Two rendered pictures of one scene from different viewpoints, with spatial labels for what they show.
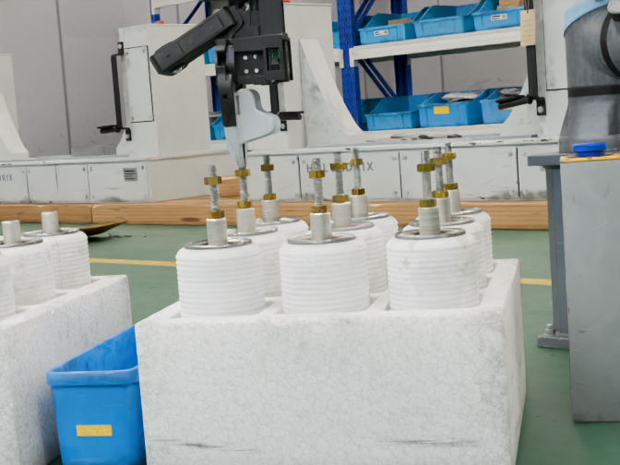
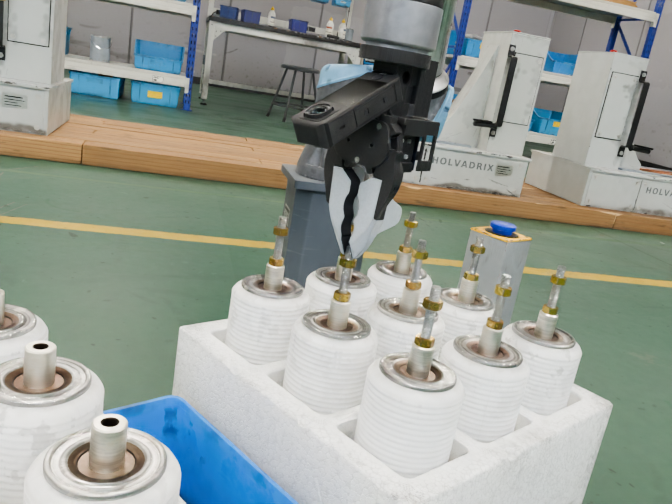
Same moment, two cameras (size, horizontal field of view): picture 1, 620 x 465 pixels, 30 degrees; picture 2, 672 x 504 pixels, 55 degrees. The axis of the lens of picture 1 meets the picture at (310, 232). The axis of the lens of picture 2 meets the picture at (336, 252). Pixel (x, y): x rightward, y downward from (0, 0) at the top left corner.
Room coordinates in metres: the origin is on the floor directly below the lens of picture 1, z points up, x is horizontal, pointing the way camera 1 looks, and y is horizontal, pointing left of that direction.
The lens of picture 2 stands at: (1.05, 0.64, 0.52)
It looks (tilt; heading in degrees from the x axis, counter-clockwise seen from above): 16 degrees down; 302
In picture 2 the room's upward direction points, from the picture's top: 10 degrees clockwise
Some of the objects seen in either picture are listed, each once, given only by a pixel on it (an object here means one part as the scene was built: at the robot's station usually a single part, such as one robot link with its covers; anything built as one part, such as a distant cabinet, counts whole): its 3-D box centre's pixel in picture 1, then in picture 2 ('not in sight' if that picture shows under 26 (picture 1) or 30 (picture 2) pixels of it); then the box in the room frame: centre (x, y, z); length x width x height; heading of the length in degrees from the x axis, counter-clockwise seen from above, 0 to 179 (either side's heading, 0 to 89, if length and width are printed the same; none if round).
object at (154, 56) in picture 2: not in sight; (159, 56); (5.31, -3.00, 0.36); 0.50 x 0.38 x 0.21; 138
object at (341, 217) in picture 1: (341, 217); (409, 301); (1.37, -0.04, 0.26); 0.02 x 0.02 x 0.03
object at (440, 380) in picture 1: (351, 361); (383, 427); (1.37, -0.04, 0.09); 0.39 x 0.39 x 0.18; 77
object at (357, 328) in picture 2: (246, 232); (336, 324); (1.39, 0.08, 0.25); 0.08 x 0.08 x 0.01
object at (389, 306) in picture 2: (342, 227); (407, 311); (1.37, -0.04, 0.25); 0.08 x 0.08 x 0.01
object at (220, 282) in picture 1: (224, 325); (399, 453); (1.28, 0.10, 0.16); 0.10 x 0.10 x 0.18
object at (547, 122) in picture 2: not in sight; (545, 121); (2.93, -5.60, 0.36); 0.50 x 0.38 x 0.21; 136
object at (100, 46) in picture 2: not in sight; (100, 48); (5.54, -2.62, 0.35); 0.16 x 0.15 x 0.19; 48
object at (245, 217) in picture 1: (245, 221); (338, 314); (1.39, 0.08, 0.26); 0.02 x 0.02 x 0.03
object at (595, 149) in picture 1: (590, 151); (502, 229); (1.37, -0.34, 0.32); 0.04 x 0.04 x 0.02
